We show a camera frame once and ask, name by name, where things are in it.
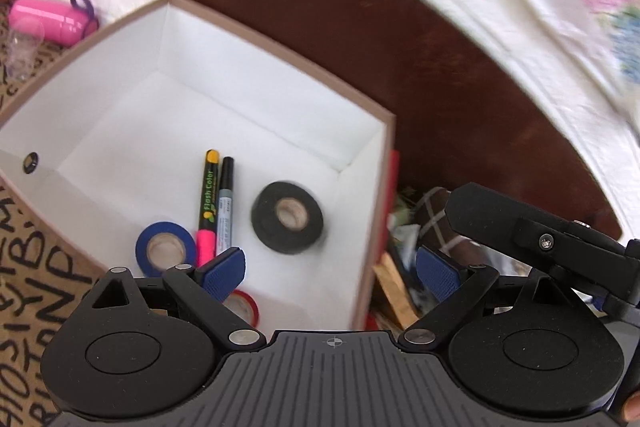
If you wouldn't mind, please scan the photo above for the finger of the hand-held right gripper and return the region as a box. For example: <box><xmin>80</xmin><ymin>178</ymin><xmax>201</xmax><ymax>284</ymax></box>
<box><xmin>592</xmin><ymin>238</ymin><xmax>640</xmax><ymax>324</ymax></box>
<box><xmin>445</xmin><ymin>183</ymin><xmax>628</xmax><ymax>295</ymax></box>

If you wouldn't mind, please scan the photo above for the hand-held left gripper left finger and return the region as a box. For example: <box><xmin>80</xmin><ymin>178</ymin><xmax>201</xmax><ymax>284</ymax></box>
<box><xmin>90</xmin><ymin>247</ymin><xmax>268</xmax><ymax>350</ymax></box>

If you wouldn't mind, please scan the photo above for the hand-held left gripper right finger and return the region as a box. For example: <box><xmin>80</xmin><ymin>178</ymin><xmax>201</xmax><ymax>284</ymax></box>
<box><xmin>397</xmin><ymin>244</ymin><xmax>586</xmax><ymax>353</ymax></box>

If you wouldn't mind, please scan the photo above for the small red tape roll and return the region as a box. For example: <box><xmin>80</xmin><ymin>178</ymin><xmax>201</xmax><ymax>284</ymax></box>
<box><xmin>222</xmin><ymin>291</ymin><xmax>260</xmax><ymax>328</ymax></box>

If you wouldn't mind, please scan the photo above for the blue marker with black cap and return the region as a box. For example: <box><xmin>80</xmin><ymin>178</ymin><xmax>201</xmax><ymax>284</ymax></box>
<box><xmin>215</xmin><ymin>156</ymin><xmax>236</xmax><ymax>255</ymax></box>

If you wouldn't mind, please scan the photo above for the black tape roll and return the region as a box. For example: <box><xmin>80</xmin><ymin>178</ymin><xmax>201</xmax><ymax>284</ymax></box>
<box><xmin>251</xmin><ymin>181</ymin><xmax>325</xmax><ymax>254</ymax></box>

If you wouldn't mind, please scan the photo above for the blue tape roll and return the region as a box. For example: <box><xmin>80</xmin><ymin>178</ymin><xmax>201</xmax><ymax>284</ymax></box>
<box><xmin>135</xmin><ymin>222</ymin><xmax>197</xmax><ymax>278</ymax></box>

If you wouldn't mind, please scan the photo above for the pinkish brown cardboard box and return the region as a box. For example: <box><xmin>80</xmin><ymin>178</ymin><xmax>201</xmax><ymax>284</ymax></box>
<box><xmin>0</xmin><ymin>0</ymin><xmax>397</xmax><ymax>333</ymax></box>

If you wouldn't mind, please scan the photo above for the small brown box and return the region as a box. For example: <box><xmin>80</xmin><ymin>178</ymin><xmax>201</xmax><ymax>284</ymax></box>
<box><xmin>374</xmin><ymin>252</ymin><xmax>421</xmax><ymax>328</ymax></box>

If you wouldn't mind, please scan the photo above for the brown striped pouch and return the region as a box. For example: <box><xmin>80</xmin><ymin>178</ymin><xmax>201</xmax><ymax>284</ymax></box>
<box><xmin>417</xmin><ymin>188</ymin><xmax>488</xmax><ymax>258</ymax></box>

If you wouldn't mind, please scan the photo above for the flat red box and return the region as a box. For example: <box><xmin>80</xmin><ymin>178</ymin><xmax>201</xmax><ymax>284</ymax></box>
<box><xmin>367</xmin><ymin>150</ymin><xmax>402</xmax><ymax>330</ymax></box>

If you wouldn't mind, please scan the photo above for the dark wooden headboard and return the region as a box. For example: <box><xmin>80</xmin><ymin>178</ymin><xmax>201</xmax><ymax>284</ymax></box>
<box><xmin>172</xmin><ymin>0</ymin><xmax>623</xmax><ymax>240</ymax></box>

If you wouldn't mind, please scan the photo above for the clear plastic cup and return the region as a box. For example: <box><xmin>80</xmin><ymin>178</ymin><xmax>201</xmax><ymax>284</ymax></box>
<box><xmin>5</xmin><ymin>19</ymin><xmax>43</xmax><ymax>82</ymax></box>

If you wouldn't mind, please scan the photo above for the pink bottle with purple strap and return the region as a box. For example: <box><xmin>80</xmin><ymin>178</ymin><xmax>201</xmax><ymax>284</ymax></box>
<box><xmin>11</xmin><ymin>0</ymin><xmax>101</xmax><ymax>48</ymax></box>

